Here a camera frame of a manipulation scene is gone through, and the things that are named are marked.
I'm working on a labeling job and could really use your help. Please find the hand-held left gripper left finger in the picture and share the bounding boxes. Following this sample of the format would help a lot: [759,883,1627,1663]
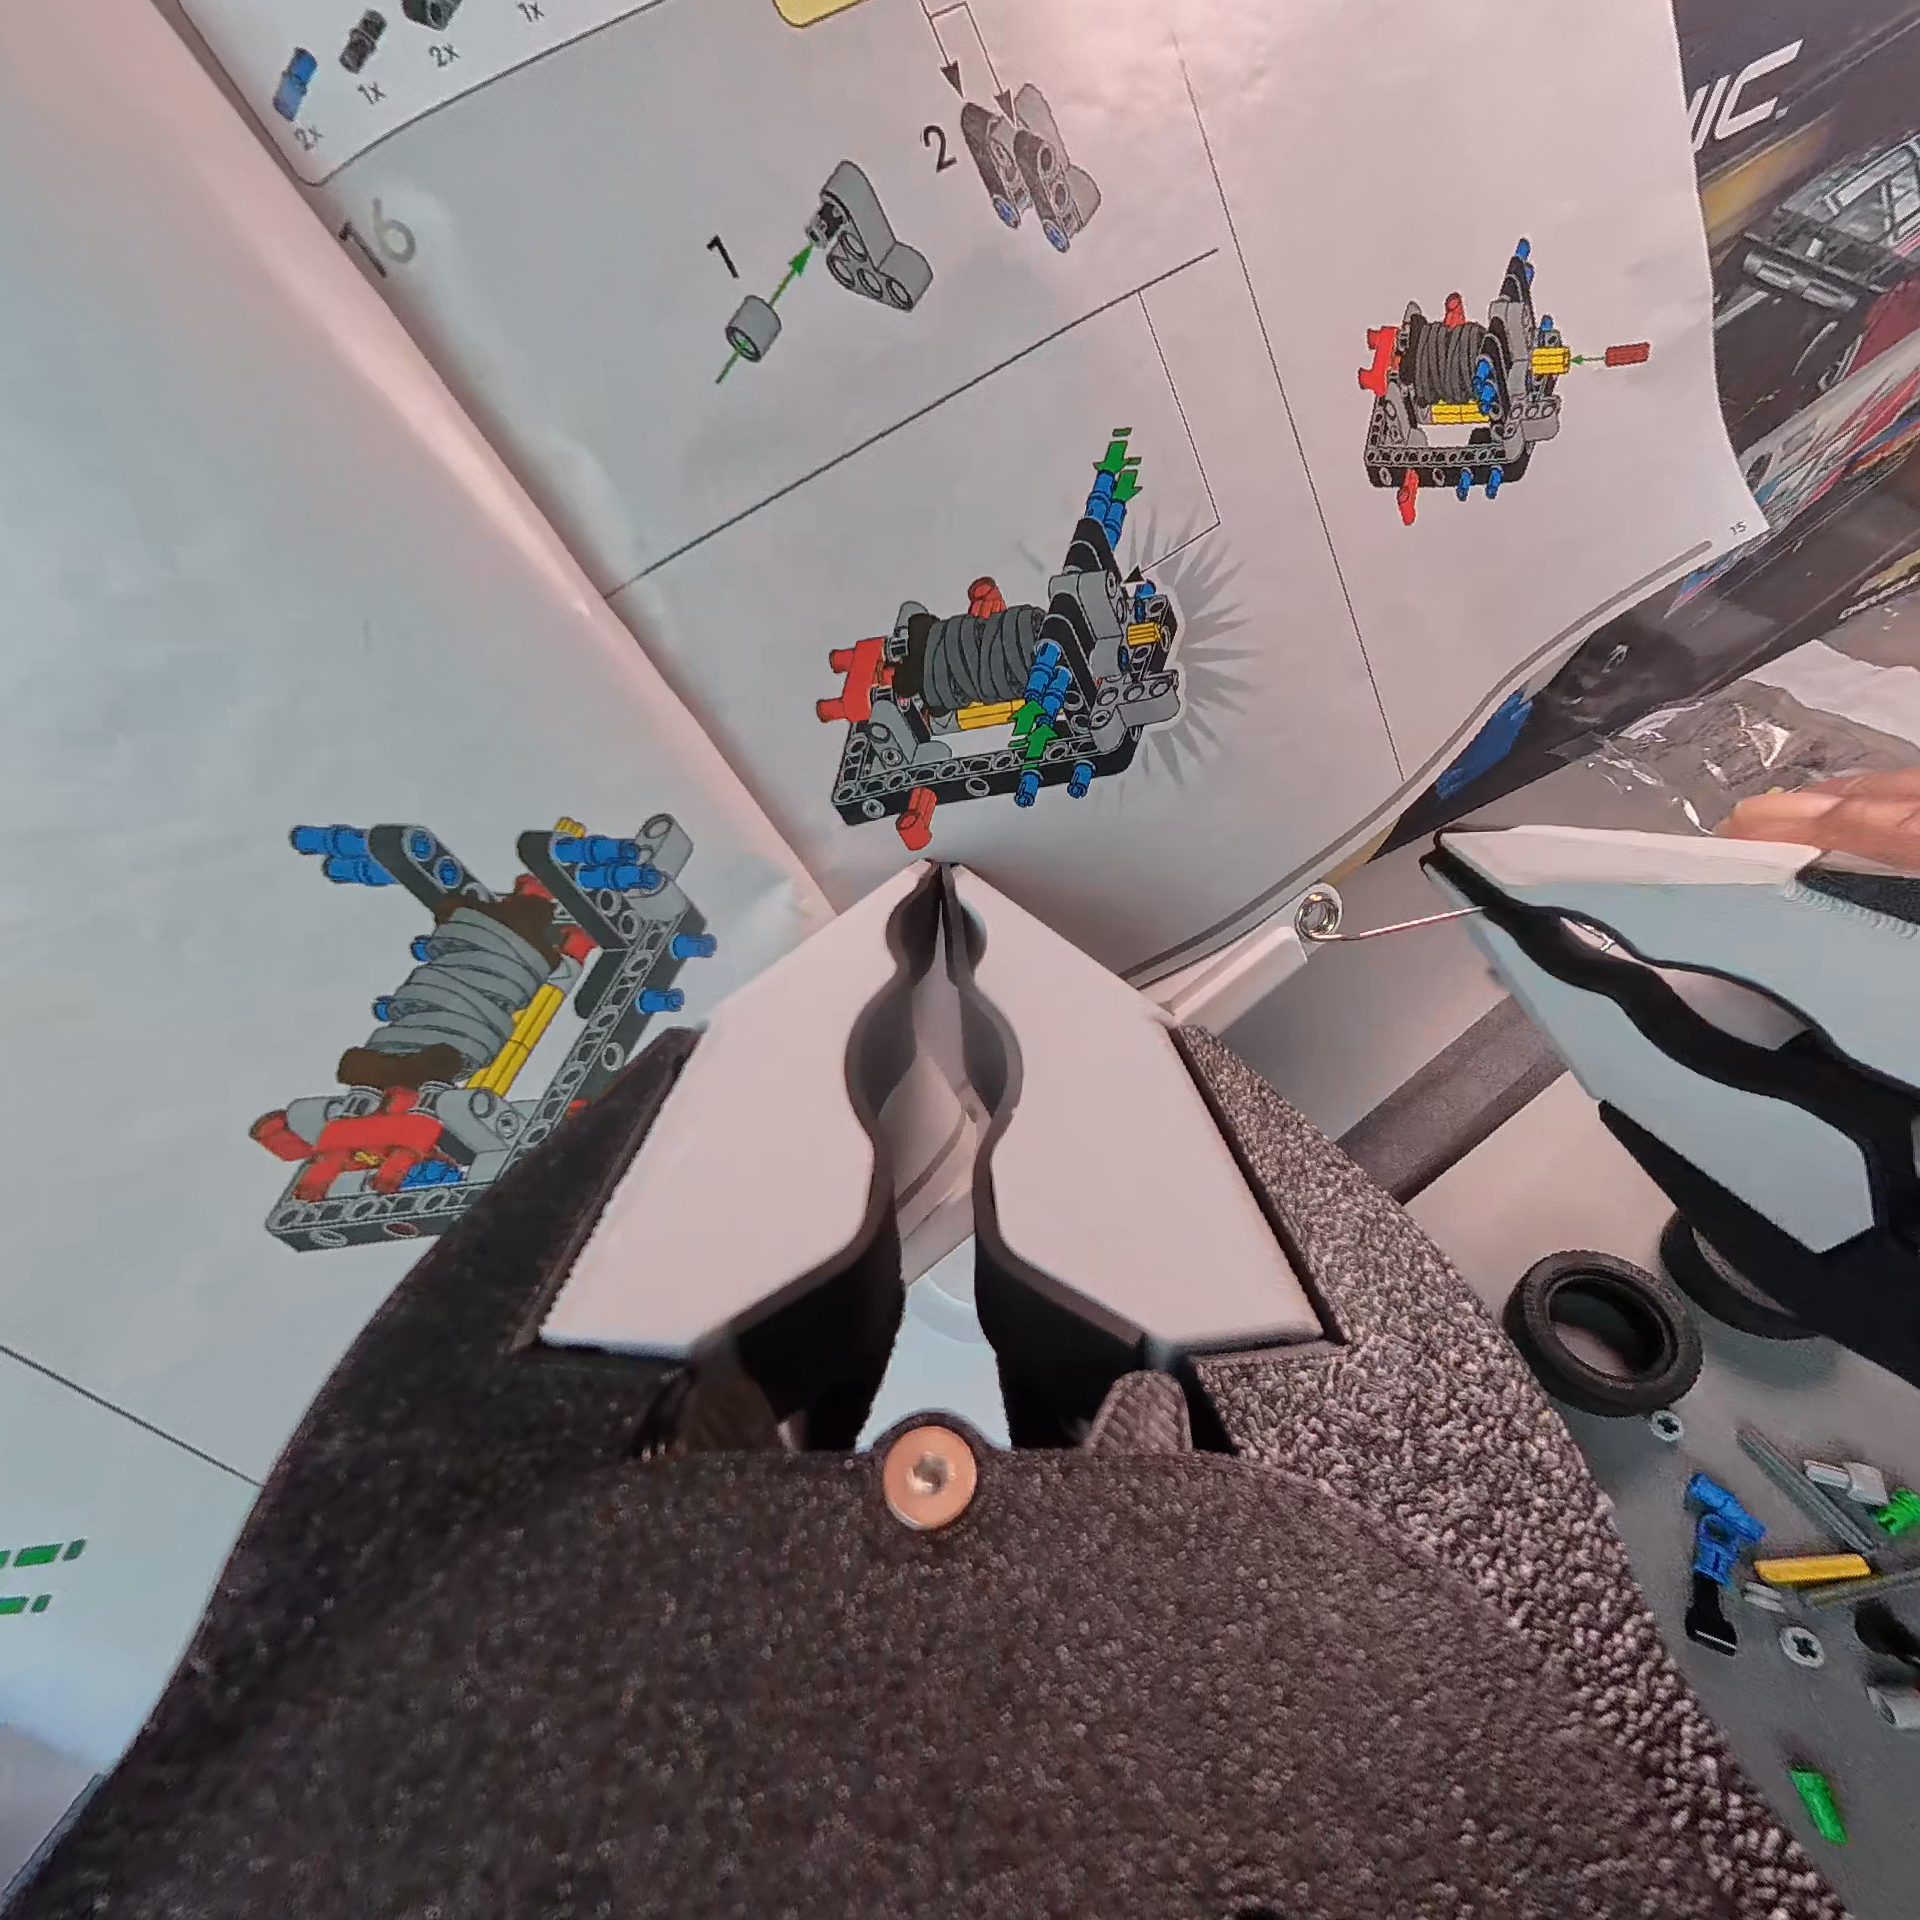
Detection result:
[535,861,946,1359]

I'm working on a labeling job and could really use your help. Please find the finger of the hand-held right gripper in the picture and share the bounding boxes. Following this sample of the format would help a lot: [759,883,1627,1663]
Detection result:
[1416,825,1826,1034]
[1458,901,1883,1257]

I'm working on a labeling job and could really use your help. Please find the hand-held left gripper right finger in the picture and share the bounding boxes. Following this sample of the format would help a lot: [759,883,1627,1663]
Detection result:
[942,861,1331,1353]

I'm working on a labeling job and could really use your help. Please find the instruction manual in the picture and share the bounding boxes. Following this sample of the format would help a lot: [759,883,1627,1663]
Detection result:
[0,0,1777,1772]

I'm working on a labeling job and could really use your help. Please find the grey desk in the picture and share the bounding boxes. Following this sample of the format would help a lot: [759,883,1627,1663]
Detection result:
[1335,885,1920,1920]

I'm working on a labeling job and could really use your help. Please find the person's right hand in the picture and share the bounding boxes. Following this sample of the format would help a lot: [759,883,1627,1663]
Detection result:
[1722,767,1920,876]

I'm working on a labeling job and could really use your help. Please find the black toy tyre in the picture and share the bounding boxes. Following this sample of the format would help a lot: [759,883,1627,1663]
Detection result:
[1657,1206,1825,1345]
[1505,1247,1707,1418]

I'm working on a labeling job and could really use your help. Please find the clear plastic bags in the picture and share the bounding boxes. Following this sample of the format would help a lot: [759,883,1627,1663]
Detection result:
[1545,644,1920,879]

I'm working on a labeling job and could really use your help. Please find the book stand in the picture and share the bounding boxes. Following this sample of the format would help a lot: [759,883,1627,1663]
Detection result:
[908,883,1491,1337]

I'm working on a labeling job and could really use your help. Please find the cluster of grey toy connectors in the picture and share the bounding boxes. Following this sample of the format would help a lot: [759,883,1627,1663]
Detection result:
[1642,1411,1920,1731]

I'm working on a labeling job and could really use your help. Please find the blue toy connector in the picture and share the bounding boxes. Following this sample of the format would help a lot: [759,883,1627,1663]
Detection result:
[1681,1469,1767,1593]

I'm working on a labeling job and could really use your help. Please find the toy car set box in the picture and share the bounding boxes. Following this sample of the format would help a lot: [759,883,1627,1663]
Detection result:
[1431,0,1920,804]

